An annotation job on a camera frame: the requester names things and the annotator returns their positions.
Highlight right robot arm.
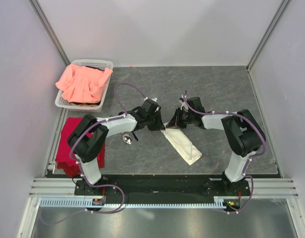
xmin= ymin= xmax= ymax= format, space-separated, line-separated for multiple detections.
xmin=165 ymin=96 xmax=266 ymax=195

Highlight red folded cloth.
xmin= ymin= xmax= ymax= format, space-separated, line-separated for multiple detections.
xmin=54 ymin=117 xmax=105 ymax=178

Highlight white cloth napkin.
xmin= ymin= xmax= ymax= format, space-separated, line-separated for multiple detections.
xmin=161 ymin=123 xmax=202 ymax=166

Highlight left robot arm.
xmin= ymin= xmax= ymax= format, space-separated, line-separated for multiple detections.
xmin=67 ymin=99 xmax=165 ymax=195

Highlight green handled metal spoon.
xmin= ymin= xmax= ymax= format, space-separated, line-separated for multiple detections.
xmin=122 ymin=133 xmax=132 ymax=145

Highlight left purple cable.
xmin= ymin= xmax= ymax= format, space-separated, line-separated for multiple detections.
xmin=69 ymin=83 xmax=148 ymax=185

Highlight left aluminium frame post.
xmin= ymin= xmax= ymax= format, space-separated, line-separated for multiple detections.
xmin=28 ymin=0 xmax=70 ymax=65

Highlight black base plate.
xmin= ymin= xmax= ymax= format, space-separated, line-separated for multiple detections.
xmin=74 ymin=174 xmax=251 ymax=199

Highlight purple cable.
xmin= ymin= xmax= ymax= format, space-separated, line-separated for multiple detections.
xmin=181 ymin=90 xmax=268 ymax=179
xmin=69 ymin=83 xmax=148 ymax=185

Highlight aluminium frame post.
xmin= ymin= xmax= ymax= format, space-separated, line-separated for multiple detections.
xmin=28 ymin=0 xmax=70 ymax=65
xmin=246 ymin=0 xmax=291 ymax=73

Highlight slotted cable duct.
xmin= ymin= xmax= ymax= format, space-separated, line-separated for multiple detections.
xmin=40 ymin=197 xmax=227 ymax=209

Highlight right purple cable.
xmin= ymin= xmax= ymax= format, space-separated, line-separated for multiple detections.
xmin=181 ymin=90 xmax=268 ymax=179

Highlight right aluminium frame post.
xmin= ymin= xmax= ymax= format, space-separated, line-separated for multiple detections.
xmin=246 ymin=0 xmax=291 ymax=73

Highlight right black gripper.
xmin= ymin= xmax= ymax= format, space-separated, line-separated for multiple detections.
xmin=165 ymin=108 xmax=194 ymax=129

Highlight white plastic basket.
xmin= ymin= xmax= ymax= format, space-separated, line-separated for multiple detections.
xmin=55 ymin=59 xmax=113 ymax=113

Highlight salmon pink cloth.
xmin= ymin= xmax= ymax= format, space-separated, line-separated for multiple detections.
xmin=55 ymin=64 xmax=113 ymax=104

